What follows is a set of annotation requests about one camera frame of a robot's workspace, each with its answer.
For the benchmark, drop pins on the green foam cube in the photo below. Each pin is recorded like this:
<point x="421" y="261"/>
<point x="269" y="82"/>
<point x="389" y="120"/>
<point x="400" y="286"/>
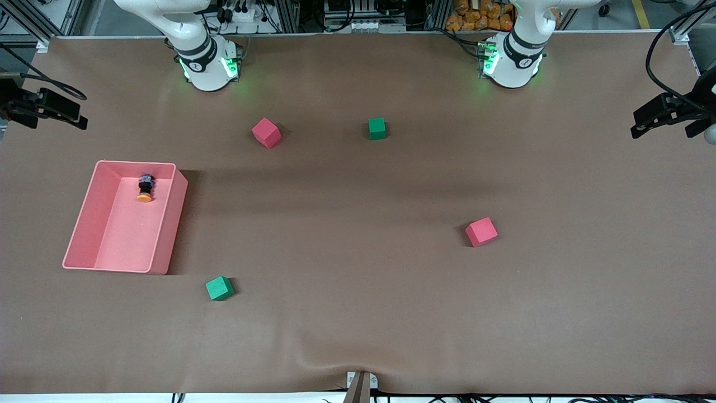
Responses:
<point x="377" y="128"/>
<point x="219" y="288"/>

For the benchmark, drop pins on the pink foam cube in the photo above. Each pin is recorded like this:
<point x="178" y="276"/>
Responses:
<point x="265" y="132"/>
<point x="481" y="232"/>

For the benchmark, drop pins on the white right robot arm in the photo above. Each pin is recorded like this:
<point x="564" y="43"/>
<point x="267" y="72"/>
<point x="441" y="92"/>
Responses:
<point x="204" y="73"/>

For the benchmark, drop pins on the orange snack bags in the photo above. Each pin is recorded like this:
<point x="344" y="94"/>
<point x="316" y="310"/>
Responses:
<point x="481" y="17"/>

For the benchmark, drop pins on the white connector block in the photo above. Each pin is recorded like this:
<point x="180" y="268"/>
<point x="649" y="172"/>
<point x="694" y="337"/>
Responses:
<point x="363" y="26"/>

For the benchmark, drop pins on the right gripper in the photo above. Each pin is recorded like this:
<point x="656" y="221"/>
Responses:
<point x="15" y="104"/>

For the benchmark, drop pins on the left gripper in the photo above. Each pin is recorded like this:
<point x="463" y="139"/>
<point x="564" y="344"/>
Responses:
<point x="689" y="104"/>

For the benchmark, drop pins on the aluminium frame profile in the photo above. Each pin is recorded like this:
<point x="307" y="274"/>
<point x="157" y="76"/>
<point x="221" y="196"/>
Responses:
<point x="28" y="22"/>
<point x="691" y="22"/>

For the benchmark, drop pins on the pink plastic bin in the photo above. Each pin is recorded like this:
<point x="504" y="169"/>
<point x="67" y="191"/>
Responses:
<point x="131" y="224"/>

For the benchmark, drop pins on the metal clamp bracket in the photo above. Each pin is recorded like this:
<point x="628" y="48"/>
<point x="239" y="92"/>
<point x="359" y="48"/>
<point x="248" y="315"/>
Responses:
<point x="361" y="389"/>

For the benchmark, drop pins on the brown table mat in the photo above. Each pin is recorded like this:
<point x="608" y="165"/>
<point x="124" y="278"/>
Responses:
<point x="358" y="319"/>

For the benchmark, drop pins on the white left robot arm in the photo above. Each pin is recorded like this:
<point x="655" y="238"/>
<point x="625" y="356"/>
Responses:
<point x="514" y="70"/>

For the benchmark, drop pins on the yellow mushroom push button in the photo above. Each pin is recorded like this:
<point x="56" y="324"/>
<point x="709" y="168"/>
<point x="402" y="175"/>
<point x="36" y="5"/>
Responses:
<point x="145" y="190"/>

